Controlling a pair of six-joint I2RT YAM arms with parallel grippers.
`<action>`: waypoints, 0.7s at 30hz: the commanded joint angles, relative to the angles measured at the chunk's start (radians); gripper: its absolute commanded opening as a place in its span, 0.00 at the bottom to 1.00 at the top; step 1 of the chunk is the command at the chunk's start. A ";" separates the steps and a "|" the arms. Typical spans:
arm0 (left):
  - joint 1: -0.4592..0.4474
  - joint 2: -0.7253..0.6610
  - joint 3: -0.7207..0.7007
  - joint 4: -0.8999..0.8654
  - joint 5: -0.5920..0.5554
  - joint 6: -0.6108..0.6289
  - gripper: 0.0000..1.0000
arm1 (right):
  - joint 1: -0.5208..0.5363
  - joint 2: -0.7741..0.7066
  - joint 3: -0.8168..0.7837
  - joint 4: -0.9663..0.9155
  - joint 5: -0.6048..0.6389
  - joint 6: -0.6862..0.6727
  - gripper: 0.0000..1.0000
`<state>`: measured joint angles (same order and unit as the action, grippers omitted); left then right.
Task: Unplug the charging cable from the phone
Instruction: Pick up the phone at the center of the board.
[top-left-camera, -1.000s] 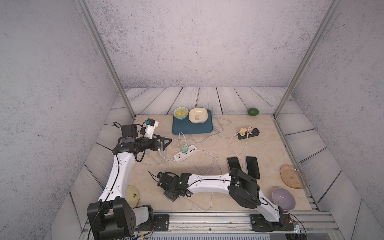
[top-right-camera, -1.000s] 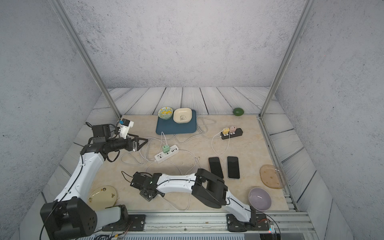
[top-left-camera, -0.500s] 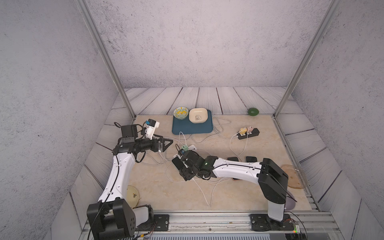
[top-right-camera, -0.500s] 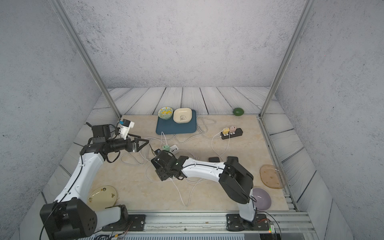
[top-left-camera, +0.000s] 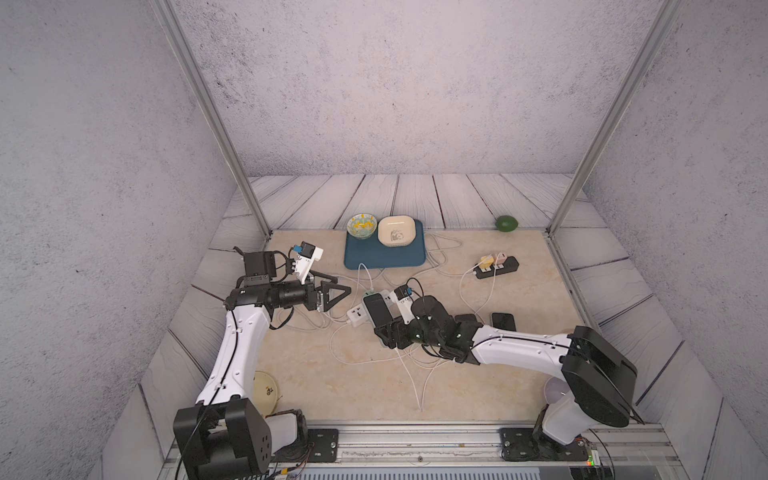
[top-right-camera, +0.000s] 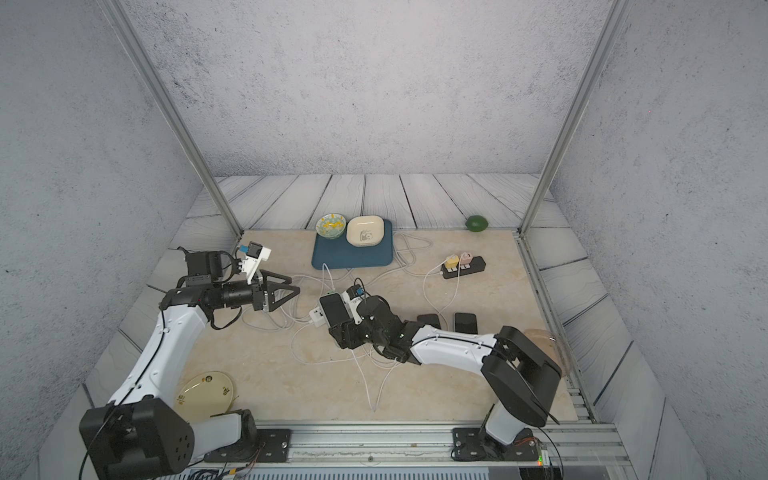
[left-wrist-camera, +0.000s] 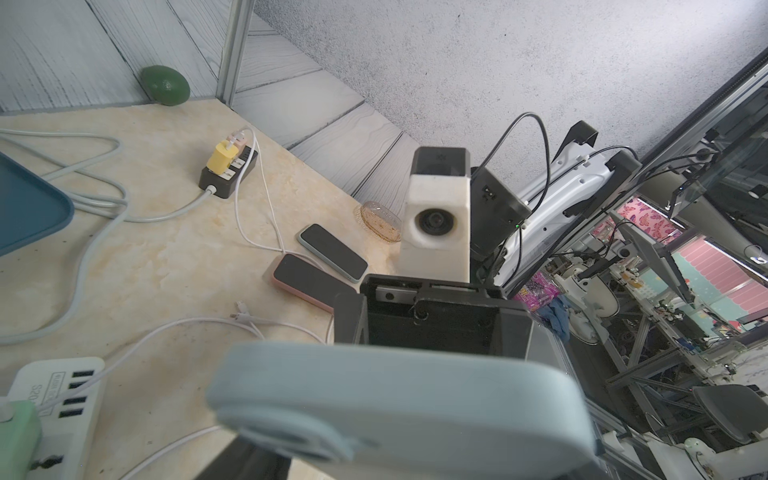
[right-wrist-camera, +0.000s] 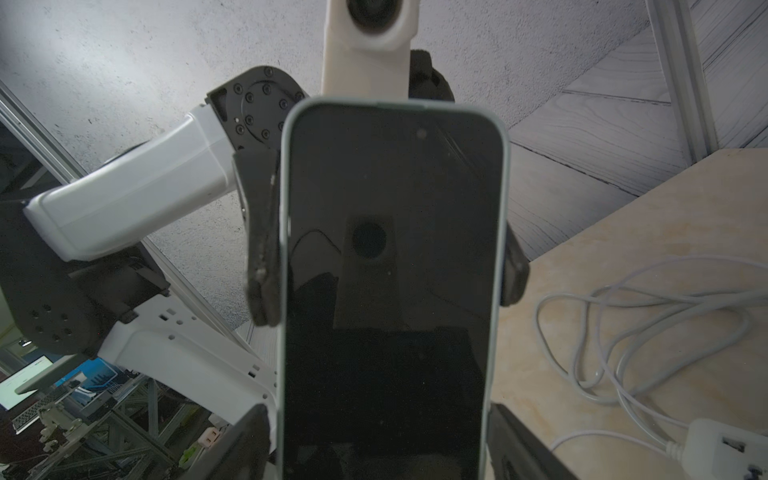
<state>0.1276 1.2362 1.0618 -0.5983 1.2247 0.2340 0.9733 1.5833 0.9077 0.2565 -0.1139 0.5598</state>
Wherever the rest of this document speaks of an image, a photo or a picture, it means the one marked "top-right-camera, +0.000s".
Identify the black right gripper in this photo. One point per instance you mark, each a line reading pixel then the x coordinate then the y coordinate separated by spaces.
pixel 346 330

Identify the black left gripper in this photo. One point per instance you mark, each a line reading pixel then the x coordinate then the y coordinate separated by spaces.
pixel 272 287

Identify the white black-screen phone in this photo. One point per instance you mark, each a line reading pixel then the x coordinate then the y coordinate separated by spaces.
pixel 334 309

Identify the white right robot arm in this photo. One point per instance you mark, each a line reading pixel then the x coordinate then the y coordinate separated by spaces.
pixel 522 376

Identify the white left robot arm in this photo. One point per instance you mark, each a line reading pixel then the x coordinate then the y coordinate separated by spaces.
pixel 138 434

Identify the white power strip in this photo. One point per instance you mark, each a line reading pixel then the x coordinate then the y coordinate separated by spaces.
pixel 318 317

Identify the dark teal tray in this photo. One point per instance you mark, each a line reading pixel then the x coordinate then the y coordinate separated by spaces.
pixel 340 254

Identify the patterned teal yellow bowl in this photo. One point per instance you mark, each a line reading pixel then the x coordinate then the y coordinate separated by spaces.
pixel 331 226

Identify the cream square panda bowl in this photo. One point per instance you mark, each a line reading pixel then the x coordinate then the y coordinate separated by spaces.
pixel 365 231

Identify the yellow usb charger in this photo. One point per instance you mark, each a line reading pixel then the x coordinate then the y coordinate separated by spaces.
pixel 451 262

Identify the cream yellow plate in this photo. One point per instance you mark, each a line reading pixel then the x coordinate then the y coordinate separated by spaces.
pixel 208 394

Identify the black power strip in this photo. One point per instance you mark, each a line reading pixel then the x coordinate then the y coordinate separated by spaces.
pixel 476 265

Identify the green lime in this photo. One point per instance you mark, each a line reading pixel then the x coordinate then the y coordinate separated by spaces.
pixel 476 223

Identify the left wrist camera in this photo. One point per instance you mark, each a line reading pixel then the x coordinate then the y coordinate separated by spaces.
pixel 254 255

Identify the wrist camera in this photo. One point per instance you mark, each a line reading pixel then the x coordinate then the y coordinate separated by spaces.
pixel 254 255
pixel 352 298

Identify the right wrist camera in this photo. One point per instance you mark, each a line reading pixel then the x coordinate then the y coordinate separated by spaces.
pixel 352 298

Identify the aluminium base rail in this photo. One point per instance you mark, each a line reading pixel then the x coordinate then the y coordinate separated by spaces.
pixel 420 450

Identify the aluminium frame post left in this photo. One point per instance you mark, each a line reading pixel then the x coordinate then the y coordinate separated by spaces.
pixel 131 43

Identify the aluminium frame post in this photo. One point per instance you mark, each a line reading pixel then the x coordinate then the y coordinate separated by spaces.
pixel 131 43
pixel 611 29

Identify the aluminium frame post right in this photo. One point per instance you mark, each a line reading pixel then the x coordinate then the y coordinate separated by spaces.
pixel 611 29

